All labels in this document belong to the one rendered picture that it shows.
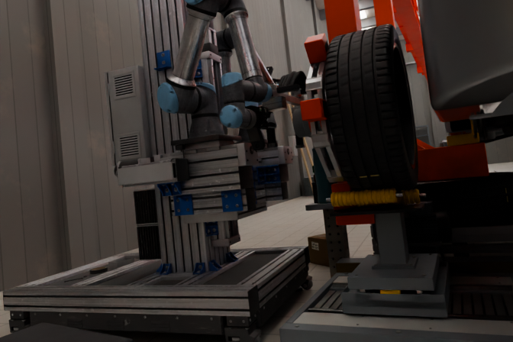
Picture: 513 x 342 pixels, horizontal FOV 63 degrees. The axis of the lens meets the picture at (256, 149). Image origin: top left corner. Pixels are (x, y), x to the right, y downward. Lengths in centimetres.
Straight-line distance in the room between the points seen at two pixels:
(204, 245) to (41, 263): 219
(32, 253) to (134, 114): 205
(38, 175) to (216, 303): 258
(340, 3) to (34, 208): 284
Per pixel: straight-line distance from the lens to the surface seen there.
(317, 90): 160
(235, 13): 169
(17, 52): 406
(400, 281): 165
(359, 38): 165
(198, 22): 164
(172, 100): 166
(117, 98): 219
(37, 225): 392
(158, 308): 184
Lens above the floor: 64
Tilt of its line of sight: 3 degrees up
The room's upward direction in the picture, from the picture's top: 6 degrees counter-clockwise
